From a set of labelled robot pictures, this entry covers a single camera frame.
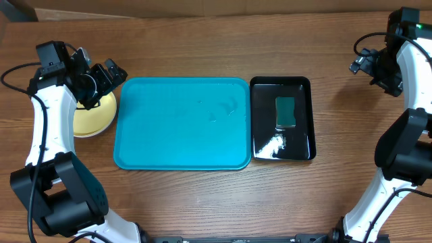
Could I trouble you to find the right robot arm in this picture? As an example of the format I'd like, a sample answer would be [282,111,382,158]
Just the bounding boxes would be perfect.
[317,7,431,242]

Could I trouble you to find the green yellow sponge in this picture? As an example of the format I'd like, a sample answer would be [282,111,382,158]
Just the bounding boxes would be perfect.
[275,97,296,128]

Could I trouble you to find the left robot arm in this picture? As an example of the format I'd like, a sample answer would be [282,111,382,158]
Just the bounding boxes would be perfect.
[10,40,150,242]

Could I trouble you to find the black water tray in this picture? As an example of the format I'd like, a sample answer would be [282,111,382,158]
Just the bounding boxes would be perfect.
[250,76,317,161]

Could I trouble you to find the teal plastic tray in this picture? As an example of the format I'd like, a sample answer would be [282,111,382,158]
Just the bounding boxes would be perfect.
[113,77,251,171]

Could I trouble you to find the yellow plate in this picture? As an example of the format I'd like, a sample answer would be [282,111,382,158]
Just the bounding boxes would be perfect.
[73,92,117,138]

